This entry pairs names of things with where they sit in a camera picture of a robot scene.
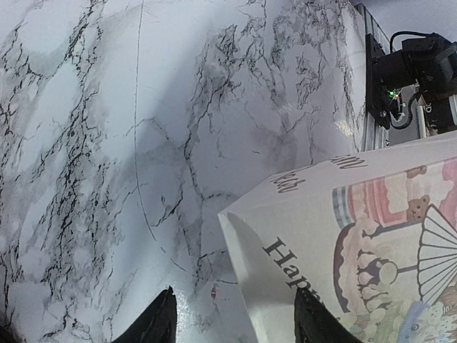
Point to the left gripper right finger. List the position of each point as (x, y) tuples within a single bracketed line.
[(313, 323)]

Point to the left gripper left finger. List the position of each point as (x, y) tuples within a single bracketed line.
[(156, 324)]

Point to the kraft paper bag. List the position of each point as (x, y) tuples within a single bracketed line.
[(372, 236)]

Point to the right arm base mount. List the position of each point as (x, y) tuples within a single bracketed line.
[(425, 61)]

